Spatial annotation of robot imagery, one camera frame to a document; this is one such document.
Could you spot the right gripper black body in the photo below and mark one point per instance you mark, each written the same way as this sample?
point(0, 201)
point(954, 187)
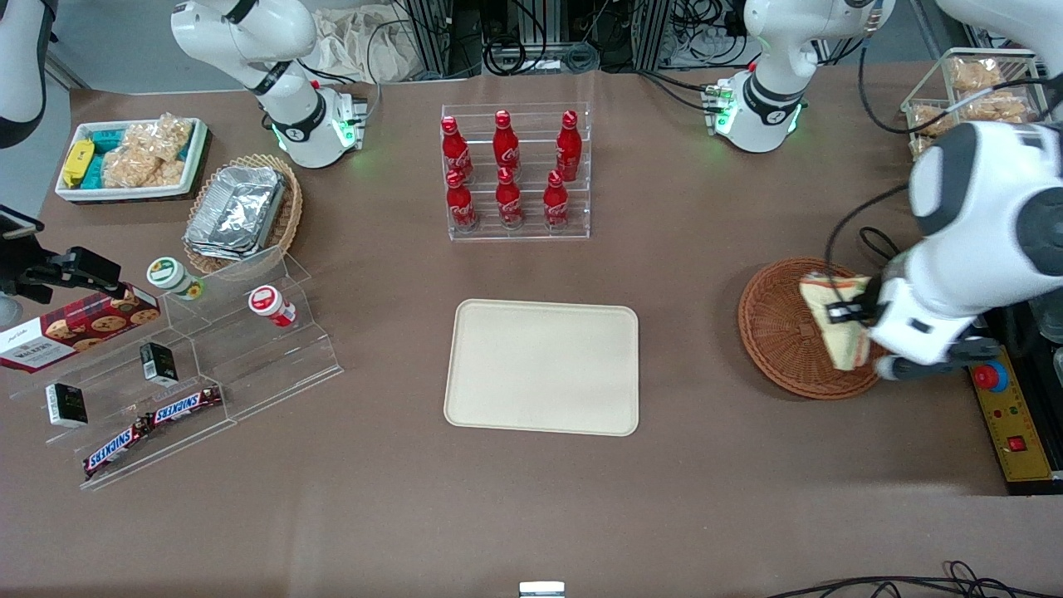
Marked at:
point(23, 267)

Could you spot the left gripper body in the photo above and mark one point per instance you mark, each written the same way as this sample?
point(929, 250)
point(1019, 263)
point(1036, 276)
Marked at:
point(869, 311)

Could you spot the triangle sandwich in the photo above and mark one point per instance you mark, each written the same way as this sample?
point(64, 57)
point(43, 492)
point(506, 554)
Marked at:
point(835, 332)

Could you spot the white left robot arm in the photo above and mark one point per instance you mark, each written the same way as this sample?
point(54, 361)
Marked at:
point(980, 208)

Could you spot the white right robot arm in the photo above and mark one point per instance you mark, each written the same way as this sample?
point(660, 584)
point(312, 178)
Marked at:
point(282, 75)

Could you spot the brown round wicker basket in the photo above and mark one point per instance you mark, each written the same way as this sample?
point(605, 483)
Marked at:
point(781, 332)

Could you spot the light wicker oval basket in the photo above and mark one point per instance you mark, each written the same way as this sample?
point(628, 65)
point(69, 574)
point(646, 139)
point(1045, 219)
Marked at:
point(286, 216)

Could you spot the cream rectangular plastic tray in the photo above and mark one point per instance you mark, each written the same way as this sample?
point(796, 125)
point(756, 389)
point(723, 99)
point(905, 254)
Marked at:
point(540, 365)

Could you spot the Walkers red tartan cookie box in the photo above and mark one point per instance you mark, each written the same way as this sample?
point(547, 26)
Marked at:
point(75, 328)

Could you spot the green sunflower snack cup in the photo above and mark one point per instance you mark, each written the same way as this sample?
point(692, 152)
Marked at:
point(170, 276)

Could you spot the red emergency stop button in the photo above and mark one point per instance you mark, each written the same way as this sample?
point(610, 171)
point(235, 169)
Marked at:
point(991, 377)

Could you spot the yellow snack packet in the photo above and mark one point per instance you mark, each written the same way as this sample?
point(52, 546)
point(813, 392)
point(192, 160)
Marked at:
point(77, 162)

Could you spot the small black carton box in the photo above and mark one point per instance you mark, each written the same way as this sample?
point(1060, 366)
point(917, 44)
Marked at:
point(158, 364)
point(66, 405)

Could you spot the teal snack packet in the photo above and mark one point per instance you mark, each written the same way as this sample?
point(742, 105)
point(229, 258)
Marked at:
point(101, 145)

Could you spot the clear bag of puffed snacks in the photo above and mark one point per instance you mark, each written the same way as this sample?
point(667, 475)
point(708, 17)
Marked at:
point(149, 154)

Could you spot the yellow control box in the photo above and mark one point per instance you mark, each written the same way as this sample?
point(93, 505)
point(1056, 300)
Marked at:
point(1009, 423)

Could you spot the white rectangular plastic bin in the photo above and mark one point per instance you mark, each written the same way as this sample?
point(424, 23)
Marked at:
point(195, 166)

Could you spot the silver foil container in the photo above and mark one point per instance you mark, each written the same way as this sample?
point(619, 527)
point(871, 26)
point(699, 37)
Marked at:
point(237, 208)

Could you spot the Snickers chocolate bar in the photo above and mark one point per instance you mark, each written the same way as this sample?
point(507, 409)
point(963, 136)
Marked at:
point(115, 448)
point(187, 405)

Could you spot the clear acrylic tiered stand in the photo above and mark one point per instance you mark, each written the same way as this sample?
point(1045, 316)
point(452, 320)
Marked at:
point(232, 374)

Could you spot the red lidded snack cup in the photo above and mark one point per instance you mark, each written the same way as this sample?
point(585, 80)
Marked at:
point(270, 306)

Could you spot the bagged fried snack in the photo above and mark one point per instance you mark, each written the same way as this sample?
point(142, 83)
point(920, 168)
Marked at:
point(976, 75)
point(996, 108)
point(932, 120)

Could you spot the red Coca-Cola bottle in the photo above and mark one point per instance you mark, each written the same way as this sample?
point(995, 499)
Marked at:
point(555, 201)
point(568, 149)
point(505, 145)
point(455, 149)
point(461, 203)
point(508, 199)

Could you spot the crumpled white cloth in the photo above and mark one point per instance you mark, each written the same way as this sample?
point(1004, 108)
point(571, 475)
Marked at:
point(365, 41)

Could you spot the clear acrylic bottle rack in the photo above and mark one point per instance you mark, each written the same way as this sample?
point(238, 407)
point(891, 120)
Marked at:
point(515, 170)

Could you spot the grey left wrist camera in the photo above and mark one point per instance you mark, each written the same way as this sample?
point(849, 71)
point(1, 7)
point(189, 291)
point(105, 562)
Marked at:
point(938, 359)

